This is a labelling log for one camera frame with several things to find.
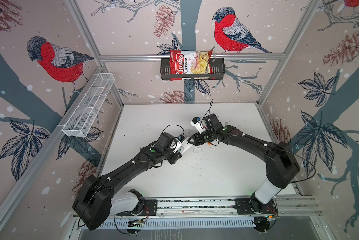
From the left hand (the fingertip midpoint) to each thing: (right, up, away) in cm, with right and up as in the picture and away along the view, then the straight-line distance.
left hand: (177, 152), depth 82 cm
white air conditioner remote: (+4, +3, +1) cm, 5 cm away
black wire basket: (+26, +51, +14) cm, 59 cm away
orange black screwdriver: (+17, +6, -4) cm, 18 cm away
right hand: (+7, +5, +4) cm, 9 cm away
